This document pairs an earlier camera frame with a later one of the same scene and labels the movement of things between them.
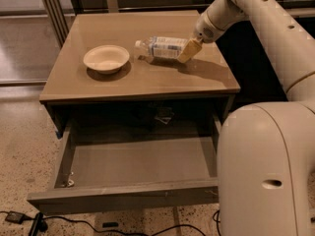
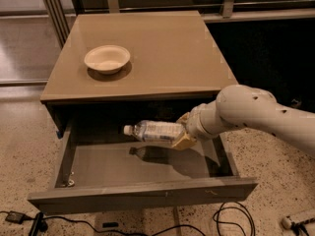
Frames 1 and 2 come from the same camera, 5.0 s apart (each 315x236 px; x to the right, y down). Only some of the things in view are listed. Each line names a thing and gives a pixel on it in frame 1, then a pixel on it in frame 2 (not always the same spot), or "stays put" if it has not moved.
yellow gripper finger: [189, 51] to [185, 143]
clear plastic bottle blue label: [164, 46] to [152, 130]
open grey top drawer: [113, 172] stays put
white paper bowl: [106, 59] stays put
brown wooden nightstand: [116, 74] stays put
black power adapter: [16, 217] stays put
